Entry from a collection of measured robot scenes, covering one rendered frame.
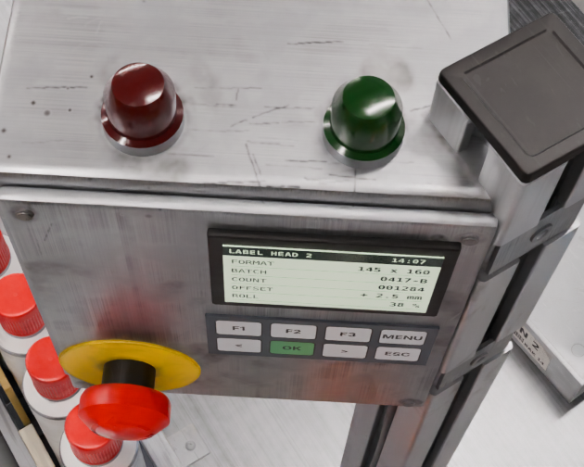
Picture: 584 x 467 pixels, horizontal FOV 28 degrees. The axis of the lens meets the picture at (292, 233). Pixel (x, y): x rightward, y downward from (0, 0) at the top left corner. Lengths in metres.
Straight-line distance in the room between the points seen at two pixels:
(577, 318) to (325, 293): 0.68
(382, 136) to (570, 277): 0.74
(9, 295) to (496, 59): 0.49
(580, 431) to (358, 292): 0.66
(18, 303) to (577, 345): 0.51
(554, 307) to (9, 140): 0.76
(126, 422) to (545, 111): 0.22
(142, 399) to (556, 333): 0.64
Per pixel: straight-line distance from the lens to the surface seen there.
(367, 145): 0.36
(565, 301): 1.08
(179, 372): 0.50
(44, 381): 0.76
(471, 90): 0.36
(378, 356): 0.47
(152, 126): 0.36
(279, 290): 0.41
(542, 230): 0.40
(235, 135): 0.37
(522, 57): 0.37
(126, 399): 0.47
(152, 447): 0.87
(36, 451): 0.93
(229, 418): 1.01
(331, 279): 0.40
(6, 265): 0.83
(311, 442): 1.00
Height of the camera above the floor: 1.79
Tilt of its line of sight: 63 degrees down
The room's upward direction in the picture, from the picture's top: 4 degrees clockwise
